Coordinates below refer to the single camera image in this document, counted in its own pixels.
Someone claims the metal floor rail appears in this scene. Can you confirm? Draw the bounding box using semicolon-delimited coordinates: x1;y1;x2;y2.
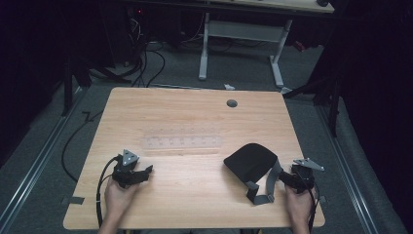
0;87;86;228
317;105;379;234

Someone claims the black metal stand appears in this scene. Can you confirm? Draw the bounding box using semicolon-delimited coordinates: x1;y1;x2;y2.
60;53;132;118
282;72;343;138

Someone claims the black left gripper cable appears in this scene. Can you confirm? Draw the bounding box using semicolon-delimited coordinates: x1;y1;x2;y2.
95;155;122;229

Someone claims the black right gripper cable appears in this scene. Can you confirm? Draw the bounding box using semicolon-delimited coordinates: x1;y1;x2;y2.
305;181;321;234

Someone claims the black pad with grey straps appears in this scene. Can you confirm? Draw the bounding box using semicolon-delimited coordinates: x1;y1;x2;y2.
223;142;284;206

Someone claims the black floor cable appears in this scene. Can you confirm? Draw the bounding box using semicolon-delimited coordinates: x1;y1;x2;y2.
60;110;105;183

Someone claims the grey tape strip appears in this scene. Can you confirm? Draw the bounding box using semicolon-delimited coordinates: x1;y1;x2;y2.
60;196;86;207

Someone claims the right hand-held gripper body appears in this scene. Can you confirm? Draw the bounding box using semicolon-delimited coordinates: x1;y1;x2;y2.
289;157;325;195

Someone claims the person's left hand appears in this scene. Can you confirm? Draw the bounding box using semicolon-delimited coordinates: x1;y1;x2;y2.
103;176;141;226

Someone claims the white-framed desk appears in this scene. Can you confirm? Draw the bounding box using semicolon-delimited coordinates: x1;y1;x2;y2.
198;0;335;90

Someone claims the person's right hand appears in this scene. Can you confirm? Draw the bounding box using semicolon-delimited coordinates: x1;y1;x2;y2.
284;184;316;226

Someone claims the clear plastic ruler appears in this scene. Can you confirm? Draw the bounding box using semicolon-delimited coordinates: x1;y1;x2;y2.
141;135;224;151

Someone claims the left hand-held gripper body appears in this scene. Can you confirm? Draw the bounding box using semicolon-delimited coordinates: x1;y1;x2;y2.
111;148;148;189

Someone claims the bundle of black cables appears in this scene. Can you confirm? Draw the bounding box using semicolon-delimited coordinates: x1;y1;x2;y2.
128;16;167;89

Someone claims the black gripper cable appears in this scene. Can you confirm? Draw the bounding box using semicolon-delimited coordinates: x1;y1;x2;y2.
305;181;321;234
95;155;122;229

